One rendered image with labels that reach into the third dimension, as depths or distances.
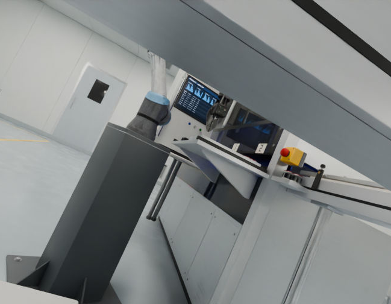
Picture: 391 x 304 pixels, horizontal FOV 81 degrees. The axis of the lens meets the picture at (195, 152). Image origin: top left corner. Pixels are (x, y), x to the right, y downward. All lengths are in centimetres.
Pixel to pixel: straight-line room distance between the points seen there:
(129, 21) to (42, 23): 723
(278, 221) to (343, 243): 43
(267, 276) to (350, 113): 114
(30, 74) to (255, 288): 673
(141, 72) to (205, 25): 664
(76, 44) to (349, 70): 701
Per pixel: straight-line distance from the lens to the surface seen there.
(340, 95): 22
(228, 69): 24
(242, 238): 119
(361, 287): 175
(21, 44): 741
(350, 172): 149
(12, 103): 716
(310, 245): 110
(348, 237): 156
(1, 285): 35
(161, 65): 138
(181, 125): 202
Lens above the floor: 74
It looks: 5 degrees up
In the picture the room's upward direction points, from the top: 25 degrees clockwise
